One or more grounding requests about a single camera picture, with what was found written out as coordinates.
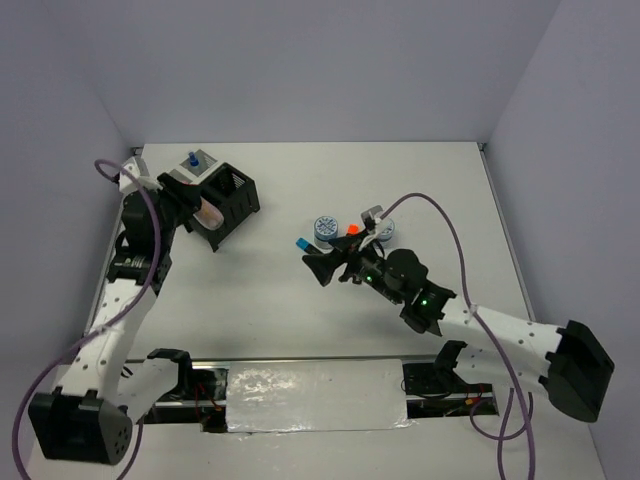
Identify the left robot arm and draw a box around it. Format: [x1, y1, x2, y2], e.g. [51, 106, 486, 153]
[28, 174, 202, 465]

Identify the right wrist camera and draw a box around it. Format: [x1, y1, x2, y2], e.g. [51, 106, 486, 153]
[361, 205, 384, 230]

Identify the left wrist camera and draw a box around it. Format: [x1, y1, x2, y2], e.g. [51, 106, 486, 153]
[118, 156, 156, 195]

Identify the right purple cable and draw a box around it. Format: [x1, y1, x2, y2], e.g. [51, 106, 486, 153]
[374, 192, 539, 480]

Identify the silver tape panel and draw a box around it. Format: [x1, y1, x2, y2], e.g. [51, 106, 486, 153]
[226, 359, 410, 433]

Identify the orange highlighter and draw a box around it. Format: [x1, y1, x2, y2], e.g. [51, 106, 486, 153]
[346, 224, 361, 236]

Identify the blue slime jar left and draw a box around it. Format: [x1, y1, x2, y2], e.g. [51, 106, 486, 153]
[313, 215, 339, 250]

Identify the blue highlighter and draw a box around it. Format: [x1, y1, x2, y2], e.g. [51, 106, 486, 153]
[296, 238, 322, 255]

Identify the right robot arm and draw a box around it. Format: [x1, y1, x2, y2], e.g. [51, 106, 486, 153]
[296, 234, 615, 423]

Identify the white slotted organizer box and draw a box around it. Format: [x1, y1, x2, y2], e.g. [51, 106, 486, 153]
[168, 149, 222, 185]

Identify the black slotted organizer box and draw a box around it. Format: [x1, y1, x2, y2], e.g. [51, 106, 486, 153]
[185, 163, 260, 252]

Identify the pink cap pen tube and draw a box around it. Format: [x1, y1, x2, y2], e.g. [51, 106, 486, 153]
[194, 198, 224, 231]

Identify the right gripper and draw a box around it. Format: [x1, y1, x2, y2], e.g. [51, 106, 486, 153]
[303, 229, 404, 305]

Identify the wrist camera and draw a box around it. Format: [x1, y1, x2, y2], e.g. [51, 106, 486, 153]
[361, 205, 384, 230]
[118, 156, 156, 195]

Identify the blue cap spray bottle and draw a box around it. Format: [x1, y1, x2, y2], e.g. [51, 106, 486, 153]
[188, 152, 200, 167]

